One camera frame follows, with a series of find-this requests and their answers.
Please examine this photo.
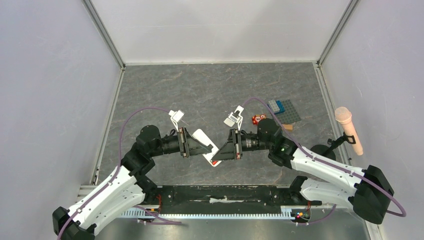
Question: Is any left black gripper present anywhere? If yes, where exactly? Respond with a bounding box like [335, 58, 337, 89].
[149, 126, 212, 158]

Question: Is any white battery cover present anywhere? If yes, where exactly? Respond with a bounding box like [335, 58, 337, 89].
[223, 117, 235, 127]

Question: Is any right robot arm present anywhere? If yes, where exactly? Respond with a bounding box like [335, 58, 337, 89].
[211, 118, 394, 225]

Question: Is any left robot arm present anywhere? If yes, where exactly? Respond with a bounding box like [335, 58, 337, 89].
[52, 125, 218, 240]

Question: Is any red owl number block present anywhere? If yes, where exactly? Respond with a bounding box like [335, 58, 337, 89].
[251, 114, 267, 126]

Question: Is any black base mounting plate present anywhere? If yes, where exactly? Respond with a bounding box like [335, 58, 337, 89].
[142, 185, 322, 214]

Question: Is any grey lego brick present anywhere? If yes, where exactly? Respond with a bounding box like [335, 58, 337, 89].
[268, 100, 281, 114]

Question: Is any wooden block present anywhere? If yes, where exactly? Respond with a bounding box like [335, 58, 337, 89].
[282, 124, 294, 132]

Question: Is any blue lego brick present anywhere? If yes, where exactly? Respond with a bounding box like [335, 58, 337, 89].
[275, 100, 286, 115]

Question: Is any grey lego baseplate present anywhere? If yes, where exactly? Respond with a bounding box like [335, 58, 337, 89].
[276, 99, 301, 125]

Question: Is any black microphone stand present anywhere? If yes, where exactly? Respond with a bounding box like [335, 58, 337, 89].
[310, 132, 357, 161]

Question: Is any pink microphone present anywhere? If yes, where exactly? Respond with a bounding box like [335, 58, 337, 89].
[334, 106, 364, 156]

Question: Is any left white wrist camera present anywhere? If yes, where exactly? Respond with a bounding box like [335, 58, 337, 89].
[168, 110, 185, 131]

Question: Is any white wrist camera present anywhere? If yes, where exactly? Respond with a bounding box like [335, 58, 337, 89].
[168, 110, 185, 131]
[228, 105, 244, 131]

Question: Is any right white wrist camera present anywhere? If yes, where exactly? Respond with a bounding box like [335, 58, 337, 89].
[228, 105, 244, 131]

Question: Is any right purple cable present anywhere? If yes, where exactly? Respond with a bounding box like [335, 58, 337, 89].
[241, 96, 407, 226]

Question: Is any purple cable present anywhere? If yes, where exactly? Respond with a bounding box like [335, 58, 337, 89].
[56, 106, 183, 240]
[241, 96, 407, 226]

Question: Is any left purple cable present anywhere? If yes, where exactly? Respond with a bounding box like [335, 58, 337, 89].
[56, 106, 183, 240]

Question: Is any white slotted cable duct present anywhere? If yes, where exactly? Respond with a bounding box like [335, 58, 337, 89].
[118, 207, 306, 221]

